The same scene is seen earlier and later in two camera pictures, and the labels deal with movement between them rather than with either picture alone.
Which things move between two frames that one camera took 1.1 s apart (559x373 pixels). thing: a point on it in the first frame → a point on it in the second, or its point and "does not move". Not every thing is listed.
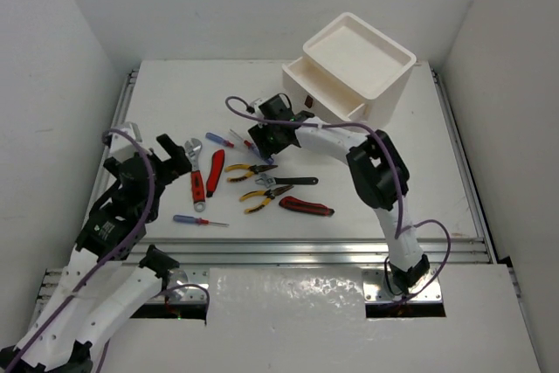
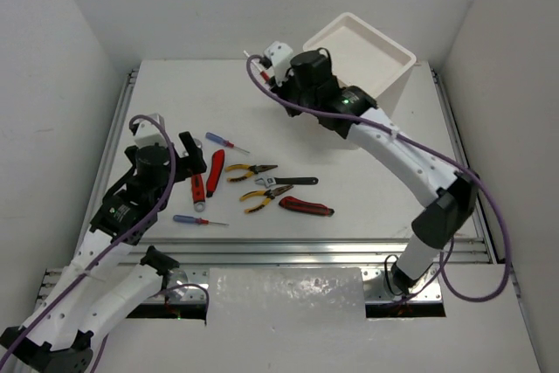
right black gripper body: [266, 137] → [290, 92]
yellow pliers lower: [269, 193] does not move
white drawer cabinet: [350, 73] does not move
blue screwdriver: [249, 144] → [263, 73]
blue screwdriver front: [197, 220] does not move
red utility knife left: [217, 165] does not move
